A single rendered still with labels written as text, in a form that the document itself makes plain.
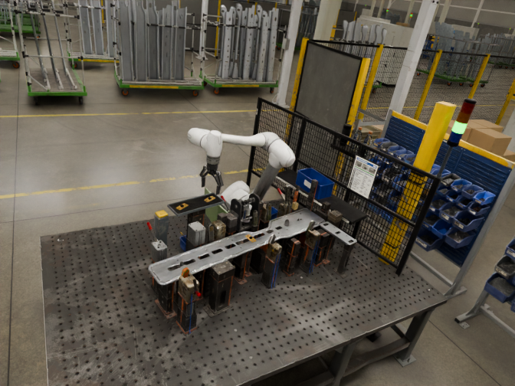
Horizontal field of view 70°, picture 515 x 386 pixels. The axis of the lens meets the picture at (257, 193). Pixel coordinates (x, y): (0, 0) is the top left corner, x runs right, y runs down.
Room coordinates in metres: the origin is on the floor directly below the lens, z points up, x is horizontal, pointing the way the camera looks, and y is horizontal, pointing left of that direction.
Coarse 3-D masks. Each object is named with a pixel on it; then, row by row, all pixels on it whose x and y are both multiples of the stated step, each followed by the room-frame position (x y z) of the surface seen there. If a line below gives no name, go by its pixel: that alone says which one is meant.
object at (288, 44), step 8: (296, 0) 9.11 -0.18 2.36; (296, 8) 9.10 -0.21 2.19; (296, 16) 9.12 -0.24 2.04; (296, 24) 9.14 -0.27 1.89; (288, 32) 9.19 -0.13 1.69; (296, 32) 9.16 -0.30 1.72; (288, 40) 9.07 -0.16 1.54; (288, 48) 9.10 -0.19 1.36; (288, 56) 9.11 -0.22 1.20; (288, 64) 9.13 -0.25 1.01; (280, 72) 9.18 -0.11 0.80; (288, 72) 9.15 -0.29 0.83; (280, 80) 9.18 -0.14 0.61; (288, 80) 9.17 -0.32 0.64; (280, 88) 9.13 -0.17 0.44; (280, 96) 9.10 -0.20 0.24; (280, 104) 9.11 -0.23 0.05
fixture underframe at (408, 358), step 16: (416, 320) 2.12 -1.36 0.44; (400, 336) 2.18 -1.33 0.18; (416, 336) 2.09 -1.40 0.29; (336, 352) 1.72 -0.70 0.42; (352, 352) 1.70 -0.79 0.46; (368, 352) 1.92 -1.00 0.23; (384, 352) 1.95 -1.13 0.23; (400, 352) 2.12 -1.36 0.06; (336, 368) 1.68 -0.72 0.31; (352, 368) 1.76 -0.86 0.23; (304, 384) 1.58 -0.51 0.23; (320, 384) 1.61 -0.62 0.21; (336, 384) 1.69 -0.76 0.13
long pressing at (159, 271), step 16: (304, 208) 2.56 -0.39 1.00; (272, 224) 2.27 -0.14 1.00; (304, 224) 2.33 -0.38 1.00; (224, 240) 1.98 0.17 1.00; (240, 240) 2.01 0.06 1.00; (176, 256) 1.75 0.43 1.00; (192, 256) 1.78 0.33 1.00; (224, 256) 1.83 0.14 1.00; (160, 272) 1.60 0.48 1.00; (176, 272) 1.62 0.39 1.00; (192, 272) 1.64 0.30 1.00
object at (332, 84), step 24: (312, 48) 5.08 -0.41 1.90; (312, 72) 4.99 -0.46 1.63; (336, 72) 4.57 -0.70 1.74; (360, 72) 4.21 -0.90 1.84; (312, 96) 4.90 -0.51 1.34; (336, 96) 4.49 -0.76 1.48; (360, 96) 4.20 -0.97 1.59; (288, 120) 5.23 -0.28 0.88; (336, 120) 4.41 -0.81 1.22; (288, 144) 5.16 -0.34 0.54; (312, 144) 4.72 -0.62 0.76
